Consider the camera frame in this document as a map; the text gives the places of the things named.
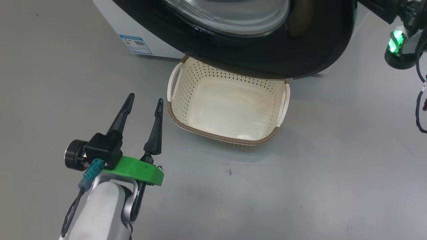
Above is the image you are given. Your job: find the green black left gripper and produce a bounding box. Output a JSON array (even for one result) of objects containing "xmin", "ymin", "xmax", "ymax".
[{"xmin": 64, "ymin": 93, "xmax": 164, "ymax": 186}]

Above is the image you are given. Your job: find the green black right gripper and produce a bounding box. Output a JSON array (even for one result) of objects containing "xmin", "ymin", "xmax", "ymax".
[{"xmin": 359, "ymin": 0, "xmax": 416, "ymax": 70}]

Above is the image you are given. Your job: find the black glass washing machine door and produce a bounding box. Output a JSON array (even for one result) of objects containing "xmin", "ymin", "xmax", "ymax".
[{"xmin": 113, "ymin": 0, "xmax": 358, "ymax": 80}]

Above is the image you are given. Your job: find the cream perforated laundry basket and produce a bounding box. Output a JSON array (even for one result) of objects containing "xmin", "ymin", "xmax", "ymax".
[{"xmin": 167, "ymin": 55, "xmax": 291, "ymax": 146}]

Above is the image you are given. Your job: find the white washing machine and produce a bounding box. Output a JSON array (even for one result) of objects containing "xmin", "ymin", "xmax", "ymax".
[{"xmin": 93, "ymin": 0, "xmax": 371, "ymax": 75}]

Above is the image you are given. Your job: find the blue white energy label sticker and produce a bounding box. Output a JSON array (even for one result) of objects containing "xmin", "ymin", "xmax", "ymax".
[{"xmin": 119, "ymin": 34, "xmax": 153, "ymax": 55}]

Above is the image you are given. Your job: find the black cable with teal connector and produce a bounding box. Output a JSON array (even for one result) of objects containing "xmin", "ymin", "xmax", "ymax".
[{"xmin": 60, "ymin": 158, "xmax": 106, "ymax": 239}]

